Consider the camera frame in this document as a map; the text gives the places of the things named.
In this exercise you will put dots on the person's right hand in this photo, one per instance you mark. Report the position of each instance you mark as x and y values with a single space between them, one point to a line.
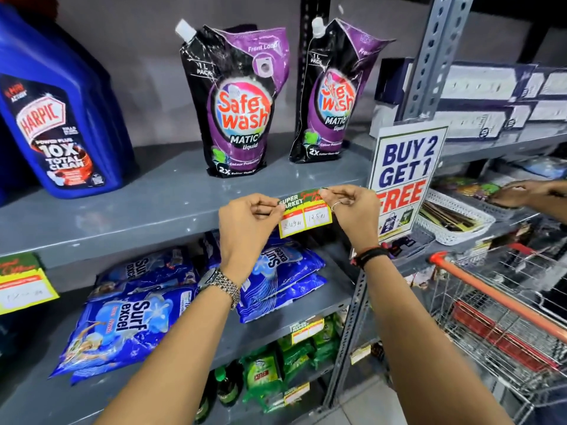
361 221

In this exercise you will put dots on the person's left hand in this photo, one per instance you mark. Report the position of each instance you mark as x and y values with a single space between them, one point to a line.
241 236

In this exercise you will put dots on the person's right thumb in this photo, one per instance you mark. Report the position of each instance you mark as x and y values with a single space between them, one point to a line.
342 201

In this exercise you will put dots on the person's left thumb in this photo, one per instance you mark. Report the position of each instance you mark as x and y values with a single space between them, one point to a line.
271 211

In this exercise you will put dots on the yellow green price label card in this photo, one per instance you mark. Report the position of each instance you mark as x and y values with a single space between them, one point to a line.
305 216

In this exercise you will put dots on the person's right forearm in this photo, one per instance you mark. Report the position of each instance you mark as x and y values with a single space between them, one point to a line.
421 345

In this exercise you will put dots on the another person's forearm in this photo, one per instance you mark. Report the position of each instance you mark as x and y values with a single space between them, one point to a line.
553 201

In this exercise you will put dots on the person's left forearm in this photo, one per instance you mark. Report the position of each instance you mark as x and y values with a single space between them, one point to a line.
177 362

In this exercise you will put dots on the white blue red promotion sign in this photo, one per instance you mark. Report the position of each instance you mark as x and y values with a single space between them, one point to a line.
405 172

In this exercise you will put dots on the silver metal wristwatch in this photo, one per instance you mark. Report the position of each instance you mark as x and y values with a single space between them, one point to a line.
223 283

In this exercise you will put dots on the purple black detergent pouch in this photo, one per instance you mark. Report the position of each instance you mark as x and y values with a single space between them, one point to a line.
237 106
330 101

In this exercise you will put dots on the bundle of brown incense sticks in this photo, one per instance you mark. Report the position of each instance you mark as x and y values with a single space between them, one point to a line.
445 216

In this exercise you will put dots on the yellow green shelf price label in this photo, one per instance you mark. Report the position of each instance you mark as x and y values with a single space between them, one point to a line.
296 393
360 354
24 287
307 329

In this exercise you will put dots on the green snack packets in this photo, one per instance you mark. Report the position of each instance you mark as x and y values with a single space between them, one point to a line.
469 188

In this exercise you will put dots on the white plastic mesh basket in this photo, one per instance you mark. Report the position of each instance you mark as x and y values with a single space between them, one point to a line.
469 232

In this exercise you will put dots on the green dishwash packet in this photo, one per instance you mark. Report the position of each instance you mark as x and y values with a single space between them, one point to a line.
296 356
261 376
325 345

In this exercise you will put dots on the long white plastic basket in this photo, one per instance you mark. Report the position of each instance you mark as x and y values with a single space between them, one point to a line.
491 210

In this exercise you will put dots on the stack of white blue boxes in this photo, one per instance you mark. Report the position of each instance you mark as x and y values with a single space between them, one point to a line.
483 101

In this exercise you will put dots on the grey slotted metal shelf rack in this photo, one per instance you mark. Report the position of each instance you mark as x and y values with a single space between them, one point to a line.
436 53

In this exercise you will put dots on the dark green capped bottle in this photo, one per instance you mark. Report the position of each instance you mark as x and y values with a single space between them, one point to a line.
203 405
228 387

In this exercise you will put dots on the large blue detergent powder packet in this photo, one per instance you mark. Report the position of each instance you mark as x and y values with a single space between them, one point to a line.
128 327

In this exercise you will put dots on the pale blue plastic packet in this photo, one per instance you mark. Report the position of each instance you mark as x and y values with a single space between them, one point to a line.
542 167

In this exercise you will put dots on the large blue toilet cleaner bottle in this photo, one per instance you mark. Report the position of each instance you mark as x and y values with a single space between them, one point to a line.
62 119

